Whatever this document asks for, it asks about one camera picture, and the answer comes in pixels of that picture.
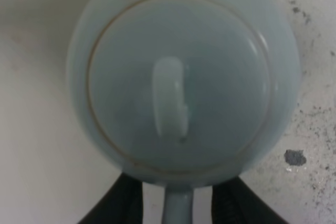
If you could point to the light blue porcelain teapot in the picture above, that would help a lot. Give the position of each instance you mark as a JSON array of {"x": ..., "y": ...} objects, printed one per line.
[{"x": 183, "y": 93}]

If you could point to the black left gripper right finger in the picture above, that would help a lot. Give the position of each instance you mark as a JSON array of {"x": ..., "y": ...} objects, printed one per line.
[{"x": 234, "y": 202}]

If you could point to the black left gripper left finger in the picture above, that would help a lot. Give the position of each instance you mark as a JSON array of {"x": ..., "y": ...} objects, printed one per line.
[{"x": 123, "y": 203}]

